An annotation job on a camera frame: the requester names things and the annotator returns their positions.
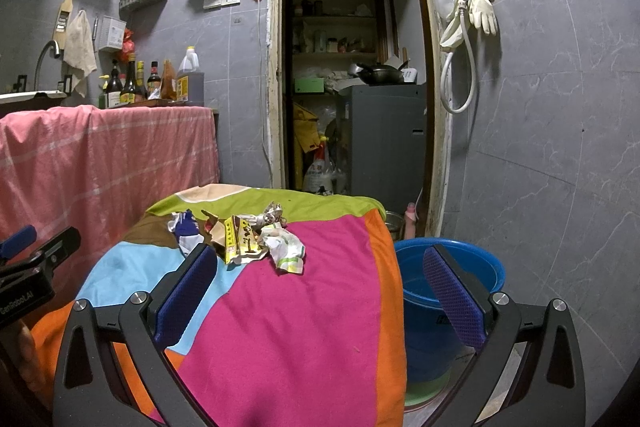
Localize white green wrapper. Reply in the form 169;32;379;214
260;223;306;275

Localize white paper ball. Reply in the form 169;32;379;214
239;202;286;230

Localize blue white wrapper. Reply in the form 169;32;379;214
167;209;205;258

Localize person's left hand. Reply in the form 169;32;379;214
1;320;40;407

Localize blue plastic bucket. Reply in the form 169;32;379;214
394;237;506;384

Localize pink checked cloth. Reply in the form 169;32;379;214
1;105;220;308

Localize pink bottle on floor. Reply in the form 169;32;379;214
404;202;416;239

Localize dark sauce bottle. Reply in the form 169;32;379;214
119;53;138;104

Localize beige hanging rag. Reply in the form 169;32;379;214
63;10;96;98

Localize chrome faucet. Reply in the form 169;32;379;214
34;39;62;92

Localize dark grey cabinet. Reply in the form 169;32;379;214
336;83;426;213

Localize yellow bag in closet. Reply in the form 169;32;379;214
293;103;321;153

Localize black wok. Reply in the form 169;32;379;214
348;63;404;86

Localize white rubber gloves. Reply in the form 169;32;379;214
439;0;498;52

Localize white wall box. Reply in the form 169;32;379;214
96;15;126;52

